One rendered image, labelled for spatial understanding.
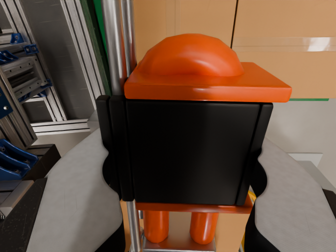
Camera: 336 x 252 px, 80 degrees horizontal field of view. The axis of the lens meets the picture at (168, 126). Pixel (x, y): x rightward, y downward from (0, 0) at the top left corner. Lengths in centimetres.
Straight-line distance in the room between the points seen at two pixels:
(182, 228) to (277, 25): 74
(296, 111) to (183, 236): 155
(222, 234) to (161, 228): 52
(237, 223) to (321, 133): 136
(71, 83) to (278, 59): 103
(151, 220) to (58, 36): 115
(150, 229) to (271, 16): 76
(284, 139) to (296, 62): 97
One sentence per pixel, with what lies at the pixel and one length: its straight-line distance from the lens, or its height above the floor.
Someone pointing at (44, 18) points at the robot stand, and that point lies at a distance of 127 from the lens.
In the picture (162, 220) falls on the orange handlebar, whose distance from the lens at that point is 17.
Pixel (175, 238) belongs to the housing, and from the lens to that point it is 20.
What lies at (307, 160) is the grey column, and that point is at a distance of 198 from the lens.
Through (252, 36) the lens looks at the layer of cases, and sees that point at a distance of 81.
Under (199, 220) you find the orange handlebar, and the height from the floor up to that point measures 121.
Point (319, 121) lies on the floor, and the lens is 182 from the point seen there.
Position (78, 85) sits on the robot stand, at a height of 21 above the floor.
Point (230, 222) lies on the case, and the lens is 65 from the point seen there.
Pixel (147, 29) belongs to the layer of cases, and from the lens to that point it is 77.
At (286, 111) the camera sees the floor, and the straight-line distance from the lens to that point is 165.
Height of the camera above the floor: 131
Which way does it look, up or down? 60 degrees down
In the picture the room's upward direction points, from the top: 177 degrees counter-clockwise
